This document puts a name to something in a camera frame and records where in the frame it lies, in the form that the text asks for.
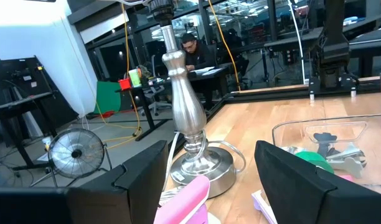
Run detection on red box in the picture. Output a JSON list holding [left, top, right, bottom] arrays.
[[118, 78, 132, 91]]

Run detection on clear lamp cord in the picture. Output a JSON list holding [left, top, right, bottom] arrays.
[[161, 129, 247, 208]]

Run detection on metal floor fan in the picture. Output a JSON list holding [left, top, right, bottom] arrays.
[[30, 128, 113, 188]]

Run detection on green tape roll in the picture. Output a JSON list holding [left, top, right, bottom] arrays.
[[294, 151, 334, 174]]

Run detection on black side table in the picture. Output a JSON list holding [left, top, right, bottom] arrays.
[[0, 91, 58, 171]]

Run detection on grey staple remover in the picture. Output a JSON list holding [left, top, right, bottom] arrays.
[[326, 142, 367, 164]]

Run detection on black metal table frame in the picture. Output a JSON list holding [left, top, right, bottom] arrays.
[[205, 76, 381, 125]]

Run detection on black cabinet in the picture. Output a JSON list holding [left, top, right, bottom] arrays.
[[0, 55, 80, 127]]

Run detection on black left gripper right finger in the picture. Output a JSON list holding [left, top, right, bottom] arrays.
[[254, 140, 381, 224]]

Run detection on yellow cable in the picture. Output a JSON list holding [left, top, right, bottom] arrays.
[[93, 2, 145, 151], [207, 0, 242, 91]]

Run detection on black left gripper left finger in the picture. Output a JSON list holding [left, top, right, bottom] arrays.
[[0, 139, 169, 224]]

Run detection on pink stapler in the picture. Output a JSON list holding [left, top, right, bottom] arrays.
[[153, 174, 278, 224]]

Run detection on light blue staple remover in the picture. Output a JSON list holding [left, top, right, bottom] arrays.
[[280, 145, 306, 156]]

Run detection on silver lamp base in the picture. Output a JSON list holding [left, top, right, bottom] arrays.
[[148, 0, 238, 199]]

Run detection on white cable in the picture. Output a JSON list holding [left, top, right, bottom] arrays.
[[286, 0, 307, 85]]

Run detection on green cup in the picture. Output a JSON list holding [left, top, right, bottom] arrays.
[[128, 68, 143, 88]]

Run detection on white paper sheets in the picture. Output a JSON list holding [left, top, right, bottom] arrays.
[[193, 66, 223, 77]]

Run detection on green board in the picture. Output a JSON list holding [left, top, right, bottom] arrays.
[[93, 80, 122, 115]]

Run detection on grey office chair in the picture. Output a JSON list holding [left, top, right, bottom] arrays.
[[137, 85, 173, 118]]

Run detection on person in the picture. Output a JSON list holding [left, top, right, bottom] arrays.
[[180, 32, 217, 72]]

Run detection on black desk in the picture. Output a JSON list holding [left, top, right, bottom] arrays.
[[115, 65, 232, 131]]

